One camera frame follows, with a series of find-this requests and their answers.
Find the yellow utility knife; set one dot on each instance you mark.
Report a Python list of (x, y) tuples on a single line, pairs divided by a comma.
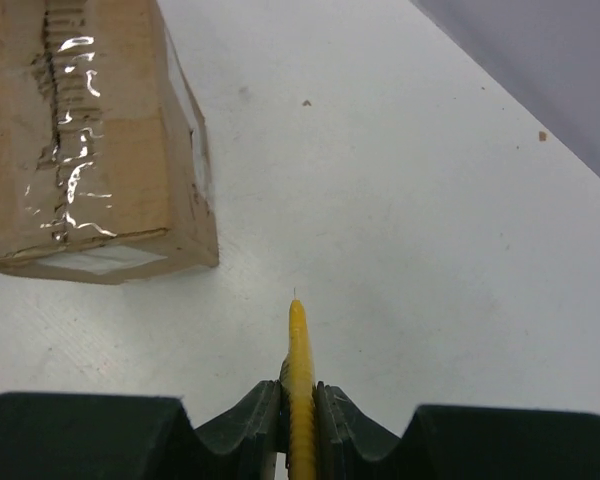
[(298, 382)]

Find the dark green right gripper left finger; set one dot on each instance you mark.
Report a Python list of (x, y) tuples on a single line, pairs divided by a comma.
[(46, 435)]

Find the brown cardboard express box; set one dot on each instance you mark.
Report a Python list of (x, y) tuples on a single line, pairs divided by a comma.
[(104, 163)]

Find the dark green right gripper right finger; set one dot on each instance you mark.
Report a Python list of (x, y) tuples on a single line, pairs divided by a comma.
[(456, 442)]

